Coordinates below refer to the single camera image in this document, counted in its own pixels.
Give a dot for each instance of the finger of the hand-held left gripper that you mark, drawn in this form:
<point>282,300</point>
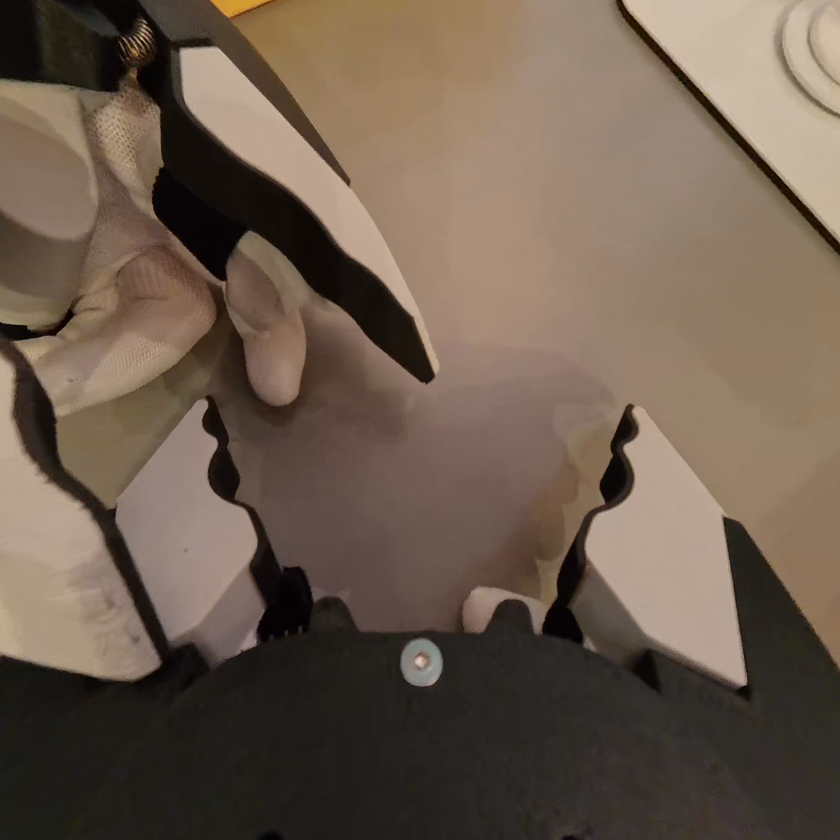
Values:
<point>275,131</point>
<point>52,577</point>

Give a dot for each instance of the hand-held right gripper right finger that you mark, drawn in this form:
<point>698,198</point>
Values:
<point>656,564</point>

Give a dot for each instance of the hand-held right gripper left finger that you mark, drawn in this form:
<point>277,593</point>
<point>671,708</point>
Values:
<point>190,525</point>

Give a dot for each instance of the yellow plastic bin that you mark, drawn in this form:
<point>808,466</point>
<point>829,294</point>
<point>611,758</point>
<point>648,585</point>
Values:
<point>249,6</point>

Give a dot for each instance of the person's right hand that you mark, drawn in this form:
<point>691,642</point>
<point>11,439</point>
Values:
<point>479,607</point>

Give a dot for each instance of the person's left hand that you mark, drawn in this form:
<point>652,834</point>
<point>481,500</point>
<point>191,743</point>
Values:
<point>144,295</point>

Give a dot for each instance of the white panel with black edge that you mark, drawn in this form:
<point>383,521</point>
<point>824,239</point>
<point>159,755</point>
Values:
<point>722,65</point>

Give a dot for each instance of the white round disc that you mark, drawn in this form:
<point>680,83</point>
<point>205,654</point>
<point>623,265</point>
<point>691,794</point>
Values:
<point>814,65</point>

